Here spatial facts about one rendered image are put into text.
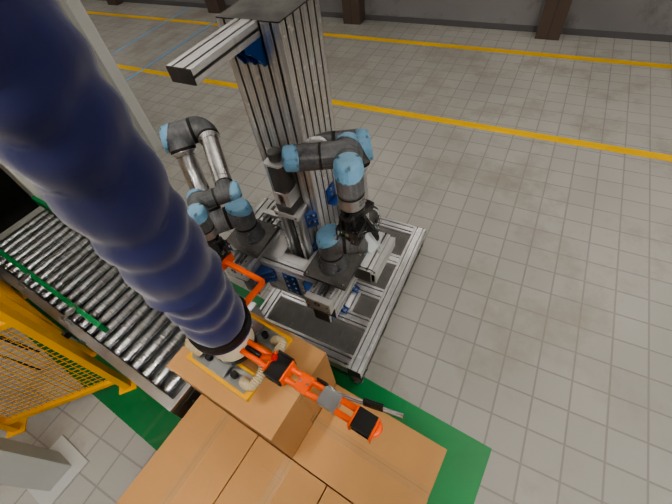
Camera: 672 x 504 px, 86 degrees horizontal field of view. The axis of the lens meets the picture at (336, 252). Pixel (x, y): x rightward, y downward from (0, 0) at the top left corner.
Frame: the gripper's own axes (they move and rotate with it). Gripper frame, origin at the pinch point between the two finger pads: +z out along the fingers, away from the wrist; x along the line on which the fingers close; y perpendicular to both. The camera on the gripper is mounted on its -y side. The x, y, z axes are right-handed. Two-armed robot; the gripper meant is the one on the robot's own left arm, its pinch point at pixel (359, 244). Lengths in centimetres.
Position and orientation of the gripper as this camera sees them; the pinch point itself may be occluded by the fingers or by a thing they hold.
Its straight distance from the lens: 118.0
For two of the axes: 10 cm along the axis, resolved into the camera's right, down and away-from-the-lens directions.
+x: 8.9, 2.9, -3.5
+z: 1.1, 6.1, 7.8
